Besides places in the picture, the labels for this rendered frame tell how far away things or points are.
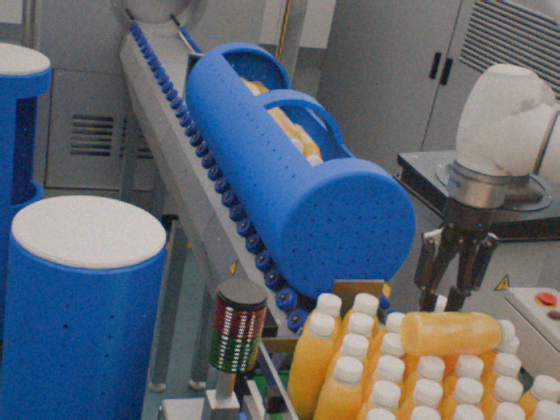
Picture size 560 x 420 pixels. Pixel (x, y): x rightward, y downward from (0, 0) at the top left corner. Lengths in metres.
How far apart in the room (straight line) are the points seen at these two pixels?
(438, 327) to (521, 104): 0.35
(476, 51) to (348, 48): 1.06
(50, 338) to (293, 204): 0.50
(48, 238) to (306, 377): 0.53
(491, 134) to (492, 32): 2.34
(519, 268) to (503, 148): 0.92
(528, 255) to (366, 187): 0.70
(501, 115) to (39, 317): 0.86
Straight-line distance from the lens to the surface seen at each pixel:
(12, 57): 2.57
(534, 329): 1.51
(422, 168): 2.14
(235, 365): 1.03
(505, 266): 2.12
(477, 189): 1.29
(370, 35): 4.36
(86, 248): 1.53
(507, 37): 3.52
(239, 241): 1.87
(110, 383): 1.63
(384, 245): 1.64
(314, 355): 1.34
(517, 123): 1.25
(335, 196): 1.54
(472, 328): 1.33
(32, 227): 1.59
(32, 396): 1.66
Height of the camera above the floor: 1.76
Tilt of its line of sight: 24 degrees down
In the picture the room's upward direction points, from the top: 11 degrees clockwise
